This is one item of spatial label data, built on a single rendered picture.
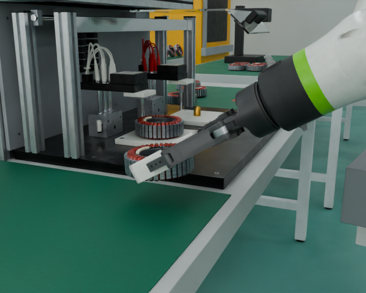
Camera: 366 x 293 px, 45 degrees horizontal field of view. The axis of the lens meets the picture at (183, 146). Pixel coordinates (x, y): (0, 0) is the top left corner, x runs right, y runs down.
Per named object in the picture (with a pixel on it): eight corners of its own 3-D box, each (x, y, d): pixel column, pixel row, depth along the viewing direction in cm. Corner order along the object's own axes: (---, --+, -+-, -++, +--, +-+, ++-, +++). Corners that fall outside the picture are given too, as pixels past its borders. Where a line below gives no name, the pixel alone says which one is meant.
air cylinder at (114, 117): (123, 131, 110) (122, 109, 109) (107, 138, 104) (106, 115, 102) (106, 129, 112) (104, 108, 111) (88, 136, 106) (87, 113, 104)
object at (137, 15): (147, 25, 123) (146, 9, 122) (136, 25, 117) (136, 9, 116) (132, 25, 124) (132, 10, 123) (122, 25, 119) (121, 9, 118)
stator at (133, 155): (204, 164, 75) (203, 143, 74) (177, 185, 65) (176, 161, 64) (145, 160, 79) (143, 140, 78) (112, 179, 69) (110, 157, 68)
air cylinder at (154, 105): (164, 114, 132) (164, 95, 130) (153, 118, 125) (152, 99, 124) (149, 113, 134) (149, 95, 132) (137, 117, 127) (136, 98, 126)
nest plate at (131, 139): (201, 135, 106) (201, 130, 106) (176, 150, 93) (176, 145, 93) (146, 129, 112) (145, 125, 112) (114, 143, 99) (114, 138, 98)
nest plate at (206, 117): (230, 117, 128) (230, 112, 128) (213, 127, 115) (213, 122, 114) (182, 113, 134) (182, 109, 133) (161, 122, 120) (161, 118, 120)
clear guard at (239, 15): (270, 32, 128) (271, 11, 126) (248, 34, 106) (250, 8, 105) (167, 32, 140) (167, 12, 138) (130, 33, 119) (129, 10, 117)
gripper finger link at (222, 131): (242, 127, 64) (253, 124, 59) (211, 143, 64) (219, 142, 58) (234, 113, 64) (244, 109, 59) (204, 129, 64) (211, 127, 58)
